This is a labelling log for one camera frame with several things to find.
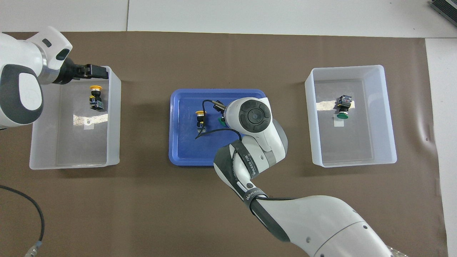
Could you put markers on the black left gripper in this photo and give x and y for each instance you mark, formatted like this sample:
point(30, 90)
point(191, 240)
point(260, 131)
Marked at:
point(69, 73)

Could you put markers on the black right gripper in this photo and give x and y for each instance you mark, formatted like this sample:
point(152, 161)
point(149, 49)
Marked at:
point(221, 114)

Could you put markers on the green push button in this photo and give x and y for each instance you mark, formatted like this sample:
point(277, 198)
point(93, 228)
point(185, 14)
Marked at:
point(344, 103)
point(222, 123)

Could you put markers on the yellow push button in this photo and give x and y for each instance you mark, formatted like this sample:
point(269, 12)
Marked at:
point(200, 121)
point(95, 98)

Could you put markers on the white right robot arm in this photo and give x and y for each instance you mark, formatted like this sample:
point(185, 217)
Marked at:
point(321, 221)

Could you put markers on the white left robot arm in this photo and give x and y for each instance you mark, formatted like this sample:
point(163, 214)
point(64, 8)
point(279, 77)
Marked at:
point(21, 64)

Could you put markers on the blue plastic tray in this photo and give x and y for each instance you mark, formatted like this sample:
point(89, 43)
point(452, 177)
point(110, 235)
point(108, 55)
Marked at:
point(182, 142)

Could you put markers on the translucent white plastic box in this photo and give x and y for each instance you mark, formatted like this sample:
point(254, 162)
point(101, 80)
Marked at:
point(46, 135)
point(387, 117)

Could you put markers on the brown paper table mat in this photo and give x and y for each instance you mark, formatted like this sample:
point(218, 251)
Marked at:
point(142, 214)

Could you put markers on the dark grey ribbed device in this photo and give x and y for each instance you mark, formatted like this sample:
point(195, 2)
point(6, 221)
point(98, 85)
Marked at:
point(444, 7)

